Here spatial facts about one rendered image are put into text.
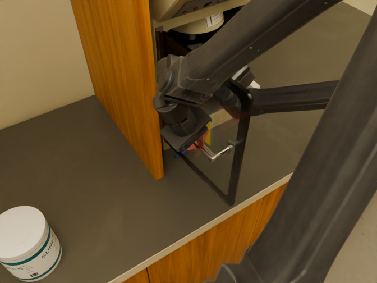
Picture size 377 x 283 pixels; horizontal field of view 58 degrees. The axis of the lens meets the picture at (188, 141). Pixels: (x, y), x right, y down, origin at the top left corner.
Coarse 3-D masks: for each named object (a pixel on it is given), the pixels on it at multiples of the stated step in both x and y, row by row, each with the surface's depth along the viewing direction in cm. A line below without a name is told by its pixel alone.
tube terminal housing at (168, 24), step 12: (240, 0) 90; (192, 12) 84; (204, 12) 86; (216, 12) 88; (156, 24) 80; (168, 24) 82; (180, 24) 84; (156, 48) 84; (156, 60) 87; (156, 72) 90; (156, 84) 94
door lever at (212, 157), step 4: (196, 140) 80; (196, 144) 80; (200, 144) 80; (204, 144) 80; (224, 144) 79; (200, 148) 79; (204, 148) 79; (208, 148) 79; (224, 148) 79; (228, 148) 78; (204, 152) 78; (208, 152) 78; (212, 152) 78; (220, 152) 78; (224, 152) 79; (228, 152) 79; (208, 156) 78; (212, 156) 77; (216, 156) 77; (208, 160) 78; (212, 160) 77; (216, 160) 78
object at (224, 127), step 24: (168, 48) 80; (216, 96) 73; (240, 96) 66; (216, 120) 77; (240, 120) 70; (216, 144) 83; (240, 144) 74; (192, 168) 101; (216, 168) 89; (240, 168) 80; (216, 192) 96
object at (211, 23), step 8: (208, 16) 91; (216, 16) 92; (184, 24) 91; (192, 24) 91; (200, 24) 91; (208, 24) 91; (216, 24) 93; (184, 32) 92; (192, 32) 91; (200, 32) 92
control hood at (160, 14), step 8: (152, 0) 75; (160, 0) 71; (168, 0) 69; (176, 0) 66; (184, 0) 67; (192, 0) 70; (160, 8) 73; (168, 8) 70; (176, 8) 71; (160, 16) 75; (168, 16) 75
